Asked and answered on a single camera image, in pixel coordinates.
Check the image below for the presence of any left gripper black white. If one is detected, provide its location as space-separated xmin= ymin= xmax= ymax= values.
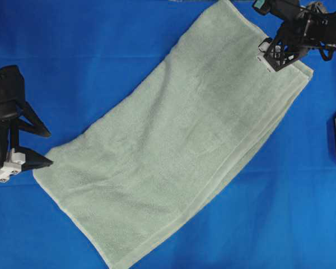
xmin=0 ymin=65 xmax=53 ymax=183

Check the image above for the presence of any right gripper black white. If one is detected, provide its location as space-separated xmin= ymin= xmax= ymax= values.
xmin=257 ymin=23 xmax=324 ymax=72

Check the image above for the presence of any light green bath towel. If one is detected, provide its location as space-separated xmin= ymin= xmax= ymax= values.
xmin=33 ymin=1 xmax=313 ymax=268

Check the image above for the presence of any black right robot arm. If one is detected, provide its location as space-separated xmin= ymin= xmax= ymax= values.
xmin=252 ymin=1 xmax=336 ymax=72

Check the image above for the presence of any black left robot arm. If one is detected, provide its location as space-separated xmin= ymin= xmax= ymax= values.
xmin=0 ymin=65 xmax=53 ymax=183

